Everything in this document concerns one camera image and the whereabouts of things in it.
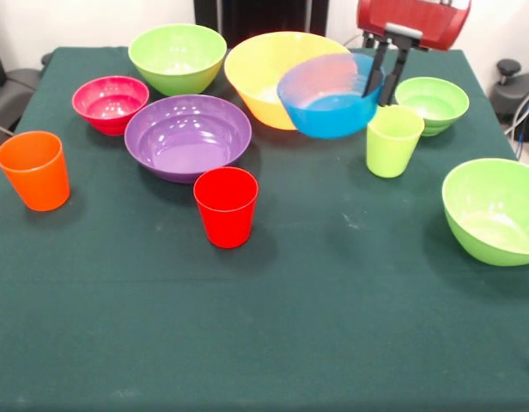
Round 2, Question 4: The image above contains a yellow-green cup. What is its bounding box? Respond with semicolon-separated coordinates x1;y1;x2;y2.
366;104;426;179

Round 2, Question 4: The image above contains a blue cable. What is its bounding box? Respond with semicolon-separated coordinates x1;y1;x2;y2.
514;100;529;161

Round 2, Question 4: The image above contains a black knobbed stand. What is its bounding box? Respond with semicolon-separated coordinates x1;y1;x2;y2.
491;58;529;142

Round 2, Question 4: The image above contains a red cup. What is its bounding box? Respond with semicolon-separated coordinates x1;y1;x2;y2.
192;167;260;250

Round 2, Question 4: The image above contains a purple bowl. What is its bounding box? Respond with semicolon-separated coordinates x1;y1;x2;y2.
124;94;253;185

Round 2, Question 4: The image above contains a pink bowl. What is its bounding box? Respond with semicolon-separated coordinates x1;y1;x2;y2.
71;76;150;137

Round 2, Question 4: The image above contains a small green bowl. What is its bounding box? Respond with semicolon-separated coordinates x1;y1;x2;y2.
393;76;471;137

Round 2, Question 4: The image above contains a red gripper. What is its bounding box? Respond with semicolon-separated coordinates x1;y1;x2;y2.
356;0;472;108

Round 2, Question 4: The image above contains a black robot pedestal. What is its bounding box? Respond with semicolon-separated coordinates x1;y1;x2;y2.
194;0;330;48

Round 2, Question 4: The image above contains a large light green bowl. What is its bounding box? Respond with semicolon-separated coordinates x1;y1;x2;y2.
127;23;228;97
441;157;529;268

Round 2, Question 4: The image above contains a grey cable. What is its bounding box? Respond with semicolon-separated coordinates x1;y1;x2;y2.
503;87;529;135

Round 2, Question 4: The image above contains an orange cup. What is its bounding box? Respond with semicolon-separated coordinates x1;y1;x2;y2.
0;130;71;213

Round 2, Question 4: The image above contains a blue bowl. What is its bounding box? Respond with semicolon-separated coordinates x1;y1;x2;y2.
276;52;386;141

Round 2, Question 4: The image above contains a grey chair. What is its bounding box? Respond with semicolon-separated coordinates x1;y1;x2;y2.
0;68;41;134

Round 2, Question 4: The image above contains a dark green tablecloth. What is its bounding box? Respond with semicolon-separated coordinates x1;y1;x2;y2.
0;45;529;412

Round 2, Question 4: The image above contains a large yellow bowl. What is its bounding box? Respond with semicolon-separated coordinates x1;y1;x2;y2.
223;31;355;130

